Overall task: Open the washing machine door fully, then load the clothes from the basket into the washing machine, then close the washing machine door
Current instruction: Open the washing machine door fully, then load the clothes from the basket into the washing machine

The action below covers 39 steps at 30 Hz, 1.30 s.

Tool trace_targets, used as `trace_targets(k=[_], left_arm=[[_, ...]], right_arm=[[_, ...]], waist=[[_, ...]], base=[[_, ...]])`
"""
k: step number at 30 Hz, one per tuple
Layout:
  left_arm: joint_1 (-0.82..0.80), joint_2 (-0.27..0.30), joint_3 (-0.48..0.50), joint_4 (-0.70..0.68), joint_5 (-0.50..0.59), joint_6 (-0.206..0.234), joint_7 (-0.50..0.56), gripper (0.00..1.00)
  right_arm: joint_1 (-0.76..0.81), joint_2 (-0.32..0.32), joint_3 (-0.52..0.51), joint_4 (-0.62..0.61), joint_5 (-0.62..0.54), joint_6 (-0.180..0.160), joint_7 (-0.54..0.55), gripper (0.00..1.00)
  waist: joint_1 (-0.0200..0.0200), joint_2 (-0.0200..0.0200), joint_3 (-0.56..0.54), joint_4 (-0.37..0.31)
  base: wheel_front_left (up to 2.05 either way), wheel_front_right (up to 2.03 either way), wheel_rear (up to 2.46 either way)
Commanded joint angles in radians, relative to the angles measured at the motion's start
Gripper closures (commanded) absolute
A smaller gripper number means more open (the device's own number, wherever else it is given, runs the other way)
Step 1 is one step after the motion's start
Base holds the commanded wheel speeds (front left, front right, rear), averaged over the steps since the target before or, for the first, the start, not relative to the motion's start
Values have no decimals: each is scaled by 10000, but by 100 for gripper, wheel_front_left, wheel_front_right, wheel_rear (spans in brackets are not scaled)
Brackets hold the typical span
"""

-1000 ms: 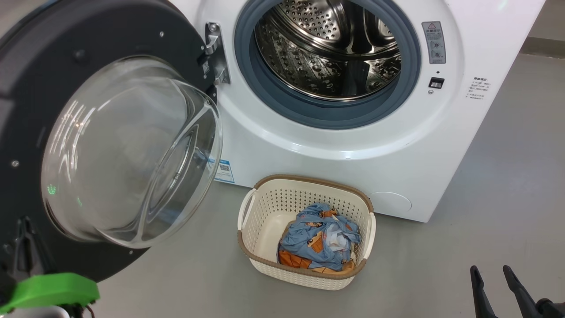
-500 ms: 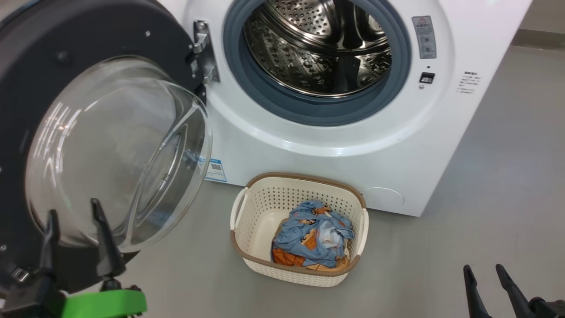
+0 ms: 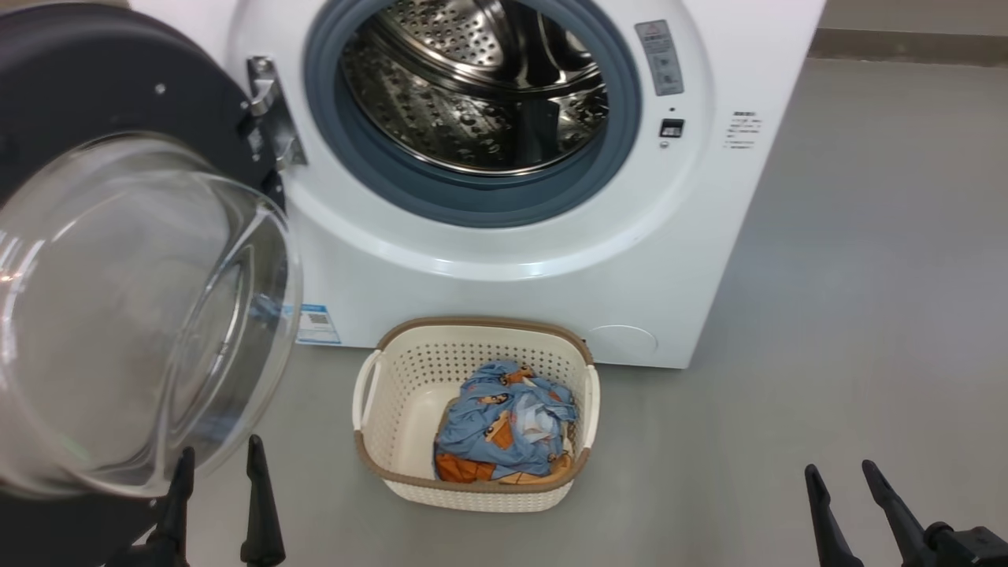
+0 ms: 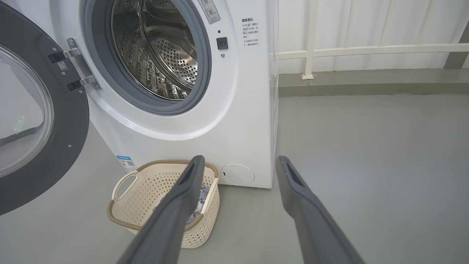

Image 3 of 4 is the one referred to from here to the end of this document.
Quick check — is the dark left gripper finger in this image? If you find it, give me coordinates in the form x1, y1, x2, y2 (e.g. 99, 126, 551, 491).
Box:
146, 447, 195, 567
240, 435, 286, 567

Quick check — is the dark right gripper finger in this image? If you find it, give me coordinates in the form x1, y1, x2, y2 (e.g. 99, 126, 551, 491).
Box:
862, 460, 946, 567
805, 465, 863, 567

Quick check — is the black round glass washer door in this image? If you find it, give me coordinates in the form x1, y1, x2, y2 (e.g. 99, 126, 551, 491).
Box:
0, 0, 305, 567

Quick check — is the blue cartoon print garment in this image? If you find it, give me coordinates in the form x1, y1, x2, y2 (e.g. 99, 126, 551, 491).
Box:
435, 360, 578, 480

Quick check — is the white front-load washing machine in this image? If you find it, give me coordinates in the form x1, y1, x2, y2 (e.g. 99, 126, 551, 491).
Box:
130, 0, 828, 369

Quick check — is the steel washing machine drum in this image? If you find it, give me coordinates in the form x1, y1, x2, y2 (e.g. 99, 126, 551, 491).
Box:
340, 0, 610, 176

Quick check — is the cream perforated laundry basket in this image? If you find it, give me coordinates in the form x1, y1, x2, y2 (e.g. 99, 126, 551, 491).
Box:
352, 317, 601, 513

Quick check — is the blue energy label sticker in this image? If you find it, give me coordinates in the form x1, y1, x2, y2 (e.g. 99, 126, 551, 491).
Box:
295, 303, 343, 346

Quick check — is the round white filter cover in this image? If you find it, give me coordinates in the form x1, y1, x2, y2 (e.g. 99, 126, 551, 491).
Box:
587, 324, 659, 365

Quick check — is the small printed text sticker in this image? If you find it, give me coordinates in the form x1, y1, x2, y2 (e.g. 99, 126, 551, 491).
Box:
723, 110, 763, 150

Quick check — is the grey warning label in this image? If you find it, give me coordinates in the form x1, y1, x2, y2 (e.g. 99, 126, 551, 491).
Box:
635, 20, 684, 97

